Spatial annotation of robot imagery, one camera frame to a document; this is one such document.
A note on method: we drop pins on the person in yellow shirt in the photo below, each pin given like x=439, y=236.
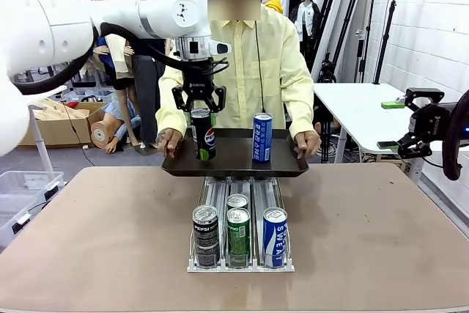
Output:
x=238, y=71

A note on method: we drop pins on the person's right forearm yellow sleeve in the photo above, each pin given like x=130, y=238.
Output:
x=166, y=115

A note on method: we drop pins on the green soda can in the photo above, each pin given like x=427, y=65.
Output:
x=238, y=239
x=237, y=200

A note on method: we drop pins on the clear plastic storage bin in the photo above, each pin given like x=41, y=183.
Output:
x=33, y=181
x=11, y=217

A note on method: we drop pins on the brown cardboard box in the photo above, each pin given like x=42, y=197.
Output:
x=62, y=131

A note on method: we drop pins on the mannequin with white jacket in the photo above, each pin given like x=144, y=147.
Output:
x=306, y=16

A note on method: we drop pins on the person's right hand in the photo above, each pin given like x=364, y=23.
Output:
x=170, y=140

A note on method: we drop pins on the dark brown serving tray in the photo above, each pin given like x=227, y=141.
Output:
x=234, y=159

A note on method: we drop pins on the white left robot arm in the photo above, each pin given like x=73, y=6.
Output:
x=44, y=31

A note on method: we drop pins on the person's left forearm yellow sleeve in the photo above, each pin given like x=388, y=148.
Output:
x=302, y=115

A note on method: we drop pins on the blue Pocari Sweat can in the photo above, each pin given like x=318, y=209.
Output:
x=275, y=239
x=262, y=139

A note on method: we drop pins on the seated mannequin in blue dress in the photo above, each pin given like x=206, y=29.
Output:
x=100, y=131

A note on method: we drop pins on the black Pepsi can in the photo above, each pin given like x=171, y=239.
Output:
x=203, y=137
x=206, y=239

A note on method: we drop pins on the clear can dispenser rack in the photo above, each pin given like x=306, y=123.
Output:
x=258, y=195

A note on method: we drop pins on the white table with rounded corner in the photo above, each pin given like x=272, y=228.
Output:
x=351, y=115

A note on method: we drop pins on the thick black tripod stand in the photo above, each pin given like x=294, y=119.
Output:
x=385, y=40

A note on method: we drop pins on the white desk with white legs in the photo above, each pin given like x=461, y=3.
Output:
x=40, y=133

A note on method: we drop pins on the thin black light stand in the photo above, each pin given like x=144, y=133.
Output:
x=361, y=56

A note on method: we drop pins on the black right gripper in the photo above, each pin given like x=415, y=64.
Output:
x=432, y=122

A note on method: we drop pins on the mannequin with navy top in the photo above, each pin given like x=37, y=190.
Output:
x=146, y=89

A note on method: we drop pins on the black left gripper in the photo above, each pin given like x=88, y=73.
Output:
x=198, y=82

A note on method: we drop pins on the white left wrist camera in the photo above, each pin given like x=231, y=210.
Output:
x=220, y=48

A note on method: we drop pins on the person's left hand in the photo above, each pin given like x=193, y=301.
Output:
x=309, y=142

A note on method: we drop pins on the black leaning stand poles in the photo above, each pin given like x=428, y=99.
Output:
x=340, y=9

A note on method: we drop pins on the black camera tripod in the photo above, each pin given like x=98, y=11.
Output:
x=326, y=71

